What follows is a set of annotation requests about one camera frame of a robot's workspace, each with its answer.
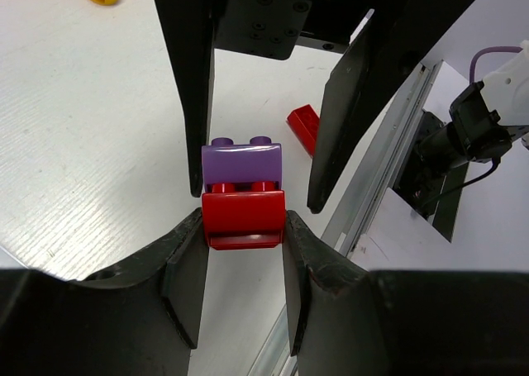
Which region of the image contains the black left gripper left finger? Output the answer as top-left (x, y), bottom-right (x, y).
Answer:
top-left (1, 210), bottom-right (208, 375)

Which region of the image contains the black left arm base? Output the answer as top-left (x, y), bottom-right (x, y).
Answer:
top-left (393, 112), bottom-right (507, 241)

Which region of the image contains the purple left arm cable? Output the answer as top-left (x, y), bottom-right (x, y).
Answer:
top-left (470, 45), bottom-right (522, 82)

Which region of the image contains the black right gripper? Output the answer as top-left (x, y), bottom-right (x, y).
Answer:
top-left (154, 0), bottom-right (475, 214)

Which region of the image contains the red 2x4 lego brick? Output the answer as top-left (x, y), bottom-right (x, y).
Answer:
top-left (287, 104), bottom-right (320, 157)

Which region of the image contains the purple lego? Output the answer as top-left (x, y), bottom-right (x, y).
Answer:
top-left (201, 136), bottom-right (283, 192)

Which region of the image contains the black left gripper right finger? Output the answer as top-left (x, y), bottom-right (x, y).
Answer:
top-left (282, 211), bottom-right (528, 375)

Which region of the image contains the red curved lego brick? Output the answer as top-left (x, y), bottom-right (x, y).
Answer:
top-left (202, 181), bottom-right (286, 250)

